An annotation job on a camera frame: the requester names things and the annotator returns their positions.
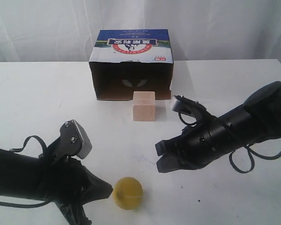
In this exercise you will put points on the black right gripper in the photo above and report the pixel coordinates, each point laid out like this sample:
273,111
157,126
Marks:
197,146

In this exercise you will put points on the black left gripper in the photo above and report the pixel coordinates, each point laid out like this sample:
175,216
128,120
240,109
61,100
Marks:
64,179

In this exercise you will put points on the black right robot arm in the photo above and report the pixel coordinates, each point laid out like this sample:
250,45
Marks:
256,120

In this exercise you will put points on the yellow tennis ball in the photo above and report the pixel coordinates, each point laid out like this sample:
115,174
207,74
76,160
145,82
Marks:
127,193

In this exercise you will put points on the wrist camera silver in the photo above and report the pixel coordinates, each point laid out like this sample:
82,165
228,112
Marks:
74,140
185,106

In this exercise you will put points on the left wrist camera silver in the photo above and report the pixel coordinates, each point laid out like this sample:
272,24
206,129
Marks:
74,140

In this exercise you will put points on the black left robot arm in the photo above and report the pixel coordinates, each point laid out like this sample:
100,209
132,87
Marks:
20,177

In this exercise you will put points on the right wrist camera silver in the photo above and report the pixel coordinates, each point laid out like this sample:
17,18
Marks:
185,106

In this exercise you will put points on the white curtain backdrop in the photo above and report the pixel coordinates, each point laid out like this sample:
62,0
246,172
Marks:
66,30

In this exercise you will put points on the light wooden cube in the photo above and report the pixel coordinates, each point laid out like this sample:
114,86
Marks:
144,106

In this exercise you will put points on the printed cardboard box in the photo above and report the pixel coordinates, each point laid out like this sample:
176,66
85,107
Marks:
125,61

